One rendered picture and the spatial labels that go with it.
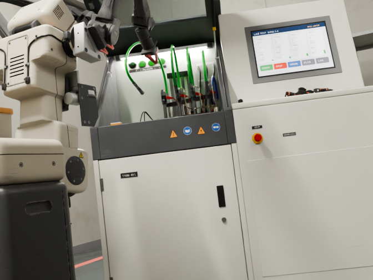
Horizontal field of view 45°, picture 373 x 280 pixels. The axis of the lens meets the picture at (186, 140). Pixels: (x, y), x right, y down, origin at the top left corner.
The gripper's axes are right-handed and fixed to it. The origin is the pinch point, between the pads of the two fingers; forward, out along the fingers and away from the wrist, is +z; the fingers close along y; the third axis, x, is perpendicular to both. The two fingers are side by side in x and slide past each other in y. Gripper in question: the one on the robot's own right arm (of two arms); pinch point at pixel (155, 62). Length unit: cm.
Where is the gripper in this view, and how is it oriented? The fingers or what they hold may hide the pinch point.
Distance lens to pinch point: 229.8
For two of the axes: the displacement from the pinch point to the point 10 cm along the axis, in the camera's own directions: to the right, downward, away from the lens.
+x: -9.3, 1.4, 3.4
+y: 1.6, -6.7, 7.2
